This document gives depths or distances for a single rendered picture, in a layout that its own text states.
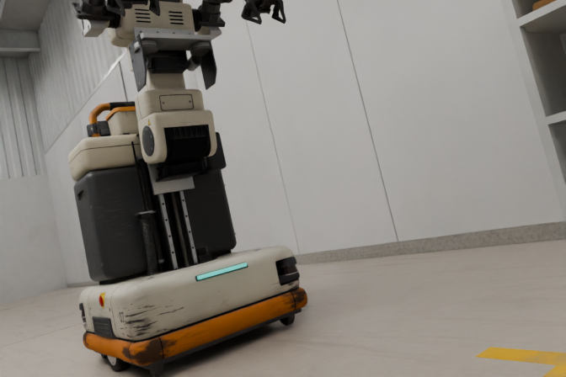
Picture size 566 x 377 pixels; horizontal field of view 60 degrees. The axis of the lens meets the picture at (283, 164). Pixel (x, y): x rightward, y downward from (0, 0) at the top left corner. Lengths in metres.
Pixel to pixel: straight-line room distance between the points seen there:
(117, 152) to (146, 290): 0.59
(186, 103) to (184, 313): 0.71
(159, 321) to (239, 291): 0.28
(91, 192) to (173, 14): 0.70
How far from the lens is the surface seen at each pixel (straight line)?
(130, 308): 1.54
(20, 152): 11.52
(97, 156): 1.89
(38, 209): 11.30
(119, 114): 2.01
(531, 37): 2.23
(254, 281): 1.69
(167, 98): 1.75
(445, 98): 2.78
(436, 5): 2.85
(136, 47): 1.69
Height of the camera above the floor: 0.37
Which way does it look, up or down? 6 degrees up
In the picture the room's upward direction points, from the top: 13 degrees counter-clockwise
